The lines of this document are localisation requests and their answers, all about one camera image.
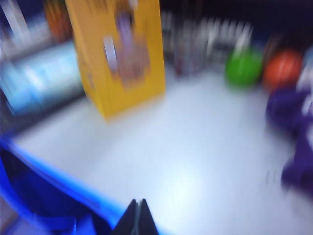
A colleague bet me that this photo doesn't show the orange round fruit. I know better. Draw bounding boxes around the orange round fruit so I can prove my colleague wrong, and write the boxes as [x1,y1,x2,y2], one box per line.
[262,49,304,92]

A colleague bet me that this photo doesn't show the light blue tissue pack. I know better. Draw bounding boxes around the light blue tissue pack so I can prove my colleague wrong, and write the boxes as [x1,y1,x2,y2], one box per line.
[0,44,84,117]

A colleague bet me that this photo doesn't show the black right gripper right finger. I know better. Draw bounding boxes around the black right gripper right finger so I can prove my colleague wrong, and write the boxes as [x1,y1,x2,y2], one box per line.
[139,198,160,235]

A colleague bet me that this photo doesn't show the green apple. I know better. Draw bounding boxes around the green apple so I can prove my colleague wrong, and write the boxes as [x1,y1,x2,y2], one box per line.
[224,47,264,86]

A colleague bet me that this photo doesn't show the yellow paper bag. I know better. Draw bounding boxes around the yellow paper bag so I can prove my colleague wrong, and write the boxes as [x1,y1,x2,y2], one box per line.
[64,0,167,123]

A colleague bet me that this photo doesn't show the grey white keyboard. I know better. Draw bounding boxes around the grey white keyboard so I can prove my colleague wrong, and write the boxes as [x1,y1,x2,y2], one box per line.
[161,9,256,63]

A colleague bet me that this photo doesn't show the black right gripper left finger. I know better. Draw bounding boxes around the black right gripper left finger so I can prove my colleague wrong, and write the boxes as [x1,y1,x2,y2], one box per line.
[112,199,140,235]

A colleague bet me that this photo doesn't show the clear glass cup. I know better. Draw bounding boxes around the clear glass cup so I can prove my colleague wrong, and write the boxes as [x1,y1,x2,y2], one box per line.
[171,21,210,77]

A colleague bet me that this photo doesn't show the cream tote bag purple straps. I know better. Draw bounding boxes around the cream tote bag purple straps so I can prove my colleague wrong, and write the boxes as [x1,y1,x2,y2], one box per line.
[266,47,313,195]

